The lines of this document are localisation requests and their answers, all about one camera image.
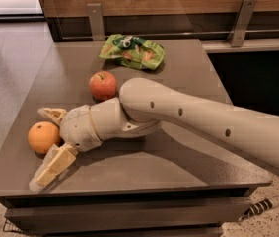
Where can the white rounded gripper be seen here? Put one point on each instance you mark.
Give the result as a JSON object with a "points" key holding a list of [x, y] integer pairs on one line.
{"points": [[77, 127]]}

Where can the orange fruit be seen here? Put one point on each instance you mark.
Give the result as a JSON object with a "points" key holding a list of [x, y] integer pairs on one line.
{"points": [[42, 136]]}

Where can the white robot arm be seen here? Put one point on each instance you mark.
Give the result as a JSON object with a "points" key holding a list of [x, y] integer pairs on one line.
{"points": [[140, 108]]}

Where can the red apple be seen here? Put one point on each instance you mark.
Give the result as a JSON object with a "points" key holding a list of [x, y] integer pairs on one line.
{"points": [[103, 85]]}

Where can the green snack bag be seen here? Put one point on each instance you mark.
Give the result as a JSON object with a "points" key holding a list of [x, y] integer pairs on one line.
{"points": [[133, 52]]}

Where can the left metal bracket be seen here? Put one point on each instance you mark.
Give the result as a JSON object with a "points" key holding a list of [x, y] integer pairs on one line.
{"points": [[96, 21]]}

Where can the metal bracket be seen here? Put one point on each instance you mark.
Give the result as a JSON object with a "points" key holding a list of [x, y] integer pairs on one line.
{"points": [[96, 21], [237, 34]]}

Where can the right metal bracket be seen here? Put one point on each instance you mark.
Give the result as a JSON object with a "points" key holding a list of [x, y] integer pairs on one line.
{"points": [[237, 34]]}

